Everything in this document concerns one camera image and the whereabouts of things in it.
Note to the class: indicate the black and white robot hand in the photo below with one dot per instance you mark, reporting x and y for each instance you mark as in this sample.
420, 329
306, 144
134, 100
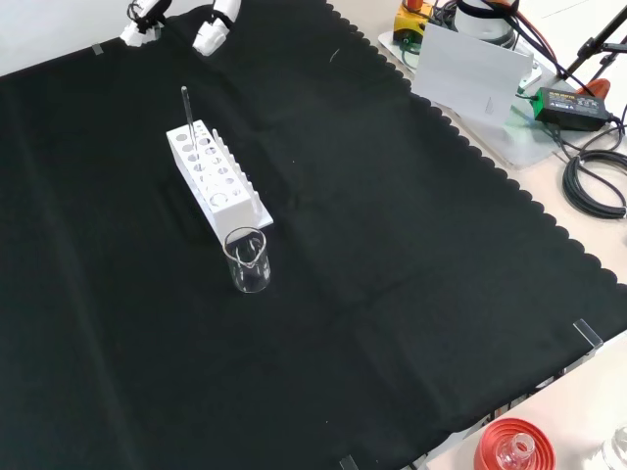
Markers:
209, 36

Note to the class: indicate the clear glass rod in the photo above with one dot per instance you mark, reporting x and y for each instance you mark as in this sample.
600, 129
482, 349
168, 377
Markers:
187, 112

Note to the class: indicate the white test tube rack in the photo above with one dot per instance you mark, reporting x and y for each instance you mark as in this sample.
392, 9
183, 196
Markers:
230, 208

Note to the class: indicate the yellow stop button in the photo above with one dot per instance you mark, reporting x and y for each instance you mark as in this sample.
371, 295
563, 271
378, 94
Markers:
411, 22

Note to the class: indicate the small clear glass beaker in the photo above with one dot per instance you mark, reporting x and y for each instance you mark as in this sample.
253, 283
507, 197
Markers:
250, 274

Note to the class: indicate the pale board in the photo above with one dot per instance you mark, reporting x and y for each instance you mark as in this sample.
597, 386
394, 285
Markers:
465, 73

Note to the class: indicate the black bench cloth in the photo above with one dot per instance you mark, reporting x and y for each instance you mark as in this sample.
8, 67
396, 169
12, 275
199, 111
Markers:
367, 245

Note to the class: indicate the black power adapter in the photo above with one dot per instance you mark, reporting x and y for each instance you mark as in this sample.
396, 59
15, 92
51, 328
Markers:
570, 108

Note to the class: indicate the black tripod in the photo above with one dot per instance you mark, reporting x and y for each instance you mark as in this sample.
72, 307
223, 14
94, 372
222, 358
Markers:
595, 41

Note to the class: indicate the orange tripod foot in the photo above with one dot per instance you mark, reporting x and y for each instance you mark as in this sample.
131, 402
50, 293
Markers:
597, 88

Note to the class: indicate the red ribbed funnel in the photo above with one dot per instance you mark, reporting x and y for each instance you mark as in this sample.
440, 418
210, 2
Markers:
490, 445

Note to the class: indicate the small clear glass flask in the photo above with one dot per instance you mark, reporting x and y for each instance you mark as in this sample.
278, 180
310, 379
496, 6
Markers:
516, 453

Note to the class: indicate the clear glass vessel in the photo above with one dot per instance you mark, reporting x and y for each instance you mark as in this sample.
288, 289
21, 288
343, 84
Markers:
617, 450

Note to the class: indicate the grey metal base plate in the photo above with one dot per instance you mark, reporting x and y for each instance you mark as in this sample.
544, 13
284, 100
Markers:
524, 147

